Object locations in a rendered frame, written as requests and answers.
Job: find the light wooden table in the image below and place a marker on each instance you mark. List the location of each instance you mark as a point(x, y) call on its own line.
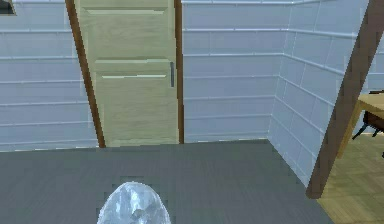
point(366, 106)

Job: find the dark chair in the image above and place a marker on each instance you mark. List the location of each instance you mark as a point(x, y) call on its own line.
point(371, 121)

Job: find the pale wooden room door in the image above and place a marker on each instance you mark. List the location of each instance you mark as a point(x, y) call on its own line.
point(130, 100)

